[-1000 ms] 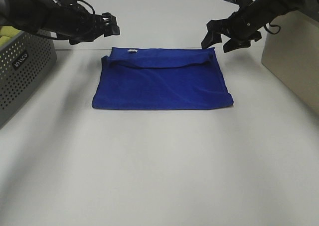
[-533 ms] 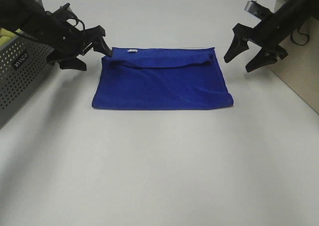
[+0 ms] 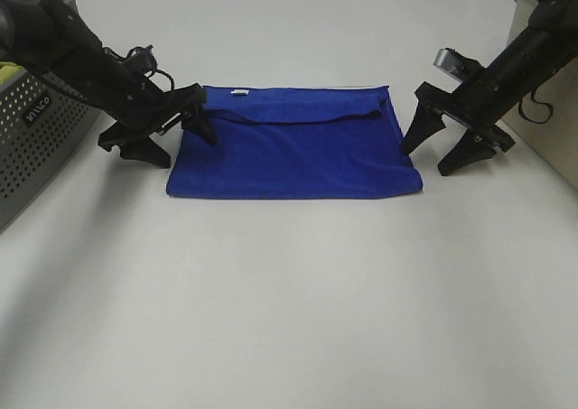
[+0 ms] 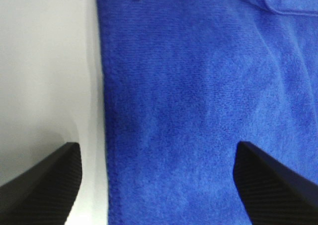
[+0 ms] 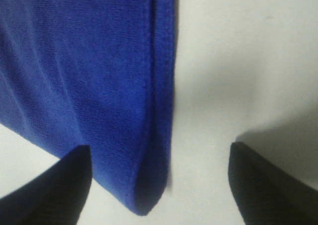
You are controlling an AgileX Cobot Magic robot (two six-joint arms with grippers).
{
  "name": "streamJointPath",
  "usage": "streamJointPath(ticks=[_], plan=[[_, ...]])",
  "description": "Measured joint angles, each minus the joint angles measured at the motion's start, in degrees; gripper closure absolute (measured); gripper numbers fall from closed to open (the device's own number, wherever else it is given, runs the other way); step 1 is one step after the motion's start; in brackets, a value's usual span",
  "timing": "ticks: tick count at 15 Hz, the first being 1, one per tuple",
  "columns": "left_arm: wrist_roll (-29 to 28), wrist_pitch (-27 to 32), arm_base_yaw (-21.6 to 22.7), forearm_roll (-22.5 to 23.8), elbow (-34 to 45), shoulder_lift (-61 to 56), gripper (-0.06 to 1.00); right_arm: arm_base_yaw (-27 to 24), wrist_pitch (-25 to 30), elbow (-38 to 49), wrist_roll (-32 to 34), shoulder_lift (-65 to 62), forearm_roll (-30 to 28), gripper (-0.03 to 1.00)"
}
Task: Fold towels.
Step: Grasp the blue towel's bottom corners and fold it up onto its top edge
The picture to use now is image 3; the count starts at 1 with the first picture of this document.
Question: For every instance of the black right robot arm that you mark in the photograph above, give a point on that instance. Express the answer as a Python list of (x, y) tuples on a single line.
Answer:
[(545, 46)]

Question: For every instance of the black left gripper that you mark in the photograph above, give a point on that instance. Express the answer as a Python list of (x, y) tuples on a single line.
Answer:
[(131, 132)]

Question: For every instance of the yellow-green towel in basket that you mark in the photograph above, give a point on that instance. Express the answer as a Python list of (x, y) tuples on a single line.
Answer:
[(7, 71)]

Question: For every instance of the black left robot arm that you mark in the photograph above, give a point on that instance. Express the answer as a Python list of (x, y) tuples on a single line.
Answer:
[(49, 37)]

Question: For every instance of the beige plastic bin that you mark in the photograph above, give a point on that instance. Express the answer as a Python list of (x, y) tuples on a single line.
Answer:
[(550, 124)]

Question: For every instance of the grey perforated laundry basket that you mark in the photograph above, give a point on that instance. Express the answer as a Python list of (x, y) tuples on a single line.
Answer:
[(40, 129)]

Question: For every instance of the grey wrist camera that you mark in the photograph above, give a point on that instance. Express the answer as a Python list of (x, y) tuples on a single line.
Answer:
[(140, 60), (455, 64)]

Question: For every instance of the blue microfiber towel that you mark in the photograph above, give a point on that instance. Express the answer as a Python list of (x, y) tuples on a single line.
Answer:
[(296, 144)]

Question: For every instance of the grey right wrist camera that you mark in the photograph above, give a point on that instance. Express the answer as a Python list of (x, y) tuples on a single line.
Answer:
[(455, 64)]

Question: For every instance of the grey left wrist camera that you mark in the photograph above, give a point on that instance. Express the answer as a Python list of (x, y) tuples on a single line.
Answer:
[(140, 60)]

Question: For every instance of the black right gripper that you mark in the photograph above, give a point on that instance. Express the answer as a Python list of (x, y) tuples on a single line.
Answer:
[(478, 104)]

